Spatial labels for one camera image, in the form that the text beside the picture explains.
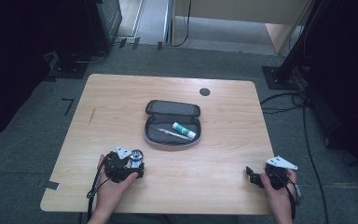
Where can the black pencil case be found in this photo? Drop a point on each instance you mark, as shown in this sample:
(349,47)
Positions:
(171,119)

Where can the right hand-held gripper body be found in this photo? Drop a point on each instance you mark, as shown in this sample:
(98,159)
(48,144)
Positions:
(276,175)

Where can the dark round table grommet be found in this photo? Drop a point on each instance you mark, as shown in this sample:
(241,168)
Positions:
(204,92)

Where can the light wooden furniture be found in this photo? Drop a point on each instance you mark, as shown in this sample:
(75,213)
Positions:
(245,9)

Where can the person's left hand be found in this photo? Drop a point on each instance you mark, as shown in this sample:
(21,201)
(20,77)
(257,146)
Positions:
(113,194)

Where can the black floor tape strip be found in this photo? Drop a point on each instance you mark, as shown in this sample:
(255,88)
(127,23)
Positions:
(50,185)

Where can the blue correction tape dispenser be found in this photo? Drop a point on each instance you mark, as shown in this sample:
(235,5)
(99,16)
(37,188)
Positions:
(136,157)

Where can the black metal stand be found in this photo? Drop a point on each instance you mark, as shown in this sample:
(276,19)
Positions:
(284,73)

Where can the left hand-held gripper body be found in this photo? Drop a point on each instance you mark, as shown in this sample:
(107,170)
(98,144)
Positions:
(115,169)

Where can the dark curtain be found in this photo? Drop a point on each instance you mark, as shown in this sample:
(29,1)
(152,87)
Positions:
(18,56)
(348,77)

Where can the clear pen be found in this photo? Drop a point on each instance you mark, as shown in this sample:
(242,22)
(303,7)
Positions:
(172,133)

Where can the white green glue stick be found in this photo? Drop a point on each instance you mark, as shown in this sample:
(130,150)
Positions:
(184,130)

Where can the person's right hand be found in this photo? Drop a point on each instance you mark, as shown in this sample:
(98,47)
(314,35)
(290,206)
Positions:
(279,199)

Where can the small black tape piece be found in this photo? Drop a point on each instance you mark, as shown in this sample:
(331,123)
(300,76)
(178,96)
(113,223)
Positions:
(159,45)
(122,43)
(136,43)

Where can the black cabinet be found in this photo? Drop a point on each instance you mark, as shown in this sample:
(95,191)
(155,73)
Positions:
(104,21)

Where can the angled black floor tape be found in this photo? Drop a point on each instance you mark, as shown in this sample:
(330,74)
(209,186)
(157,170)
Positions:
(70,104)

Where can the black stand base plate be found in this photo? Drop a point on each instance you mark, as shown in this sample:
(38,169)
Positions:
(70,70)

